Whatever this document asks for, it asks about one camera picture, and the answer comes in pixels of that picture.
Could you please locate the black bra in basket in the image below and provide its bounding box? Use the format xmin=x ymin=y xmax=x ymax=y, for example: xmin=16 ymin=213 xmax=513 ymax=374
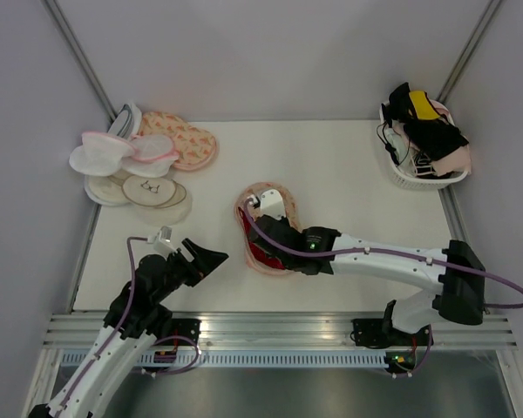
xmin=385 ymin=82 xmax=469 ymax=161

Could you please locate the peach floral mesh laundry bag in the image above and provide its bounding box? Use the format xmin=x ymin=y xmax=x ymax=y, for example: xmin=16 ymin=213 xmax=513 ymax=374
xmin=233 ymin=180 xmax=306 ymax=276

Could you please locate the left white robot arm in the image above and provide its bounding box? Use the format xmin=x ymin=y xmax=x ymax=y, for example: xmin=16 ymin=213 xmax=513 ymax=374
xmin=29 ymin=236 xmax=228 ymax=417

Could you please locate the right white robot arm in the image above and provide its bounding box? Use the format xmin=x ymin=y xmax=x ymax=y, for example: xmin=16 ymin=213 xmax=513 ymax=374
xmin=247 ymin=215 xmax=485 ymax=347

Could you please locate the aluminium mounting rail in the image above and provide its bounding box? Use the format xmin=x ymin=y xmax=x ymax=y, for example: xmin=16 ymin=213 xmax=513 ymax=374
xmin=44 ymin=311 xmax=518 ymax=351

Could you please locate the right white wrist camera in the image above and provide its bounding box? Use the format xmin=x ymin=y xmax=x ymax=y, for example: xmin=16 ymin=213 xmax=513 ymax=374
xmin=255 ymin=188 xmax=287 ymax=220

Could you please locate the red bra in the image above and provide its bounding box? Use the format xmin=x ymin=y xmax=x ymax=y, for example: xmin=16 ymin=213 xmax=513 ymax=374
xmin=235 ymin=207 xmax=289 ymax=276

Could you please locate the white plastic laundry basket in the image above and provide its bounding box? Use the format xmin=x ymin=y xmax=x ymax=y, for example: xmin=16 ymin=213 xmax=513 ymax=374
xmin=376 ymin=102 xmax=471 ymax=191

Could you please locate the white slotted cable duct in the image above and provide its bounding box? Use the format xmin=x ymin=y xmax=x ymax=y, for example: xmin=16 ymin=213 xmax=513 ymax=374
xmin=136 ymin=350 xmax=414 ymax=369

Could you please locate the pink bra in basket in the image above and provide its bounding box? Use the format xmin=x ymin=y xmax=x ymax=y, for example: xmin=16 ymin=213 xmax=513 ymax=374
xmin=425 ymin=145 xmax=472 ymax=177

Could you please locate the beige bag with bra print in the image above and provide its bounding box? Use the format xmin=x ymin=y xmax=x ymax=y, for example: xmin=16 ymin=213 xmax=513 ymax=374
xmin=121 ymin=175 xmax=187 ymax=208

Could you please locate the yellow garment in basket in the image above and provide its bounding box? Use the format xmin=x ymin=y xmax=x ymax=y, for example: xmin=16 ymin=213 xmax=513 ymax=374
xmin=409 ymin=91 xmax=440 ymax=121

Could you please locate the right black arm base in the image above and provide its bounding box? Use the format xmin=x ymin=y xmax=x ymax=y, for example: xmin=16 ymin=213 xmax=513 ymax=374
xmin=350 ymin=318 xmax=393 ymax=349

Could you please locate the cream round mesh bag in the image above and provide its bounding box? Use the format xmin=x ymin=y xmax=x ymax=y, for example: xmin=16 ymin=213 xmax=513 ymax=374
xmin=84 ymin=176 xmax=130 ymax=206

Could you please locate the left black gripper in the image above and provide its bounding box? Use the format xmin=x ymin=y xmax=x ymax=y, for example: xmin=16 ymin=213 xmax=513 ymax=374
xmin=153 ymin=238 xmax=228 ymax=304

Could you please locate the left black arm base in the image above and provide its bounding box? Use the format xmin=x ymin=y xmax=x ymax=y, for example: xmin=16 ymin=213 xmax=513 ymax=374
xmin=166 ymin=318 xmax=201 ymax=347

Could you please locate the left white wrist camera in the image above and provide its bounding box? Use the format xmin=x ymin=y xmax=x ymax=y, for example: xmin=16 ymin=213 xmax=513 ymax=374
xmin=146 ymin=226 xmax=175 ymax=258

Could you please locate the white pink-trimmed mesh bag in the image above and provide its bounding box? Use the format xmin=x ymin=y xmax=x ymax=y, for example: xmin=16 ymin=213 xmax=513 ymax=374
xmin=69 ymin=131 xmax=136 ymax=177

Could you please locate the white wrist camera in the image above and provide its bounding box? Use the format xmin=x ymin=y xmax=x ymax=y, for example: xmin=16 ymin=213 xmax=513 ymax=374
xmin=146 ymin=226 xmax=175 ymax=258
xmin=255 ymin=188 xmax=287 ymax=220

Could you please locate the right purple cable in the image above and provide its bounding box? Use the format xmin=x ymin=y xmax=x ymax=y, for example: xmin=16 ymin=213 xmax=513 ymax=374
xmin=242 ymin=196 xmax=523 ymax=380

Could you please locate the white blue-trimmed mesh bag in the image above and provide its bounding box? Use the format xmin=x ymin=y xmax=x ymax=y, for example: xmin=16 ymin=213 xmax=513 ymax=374
xmin=107 ymin=102 xmax=142 ymax=139

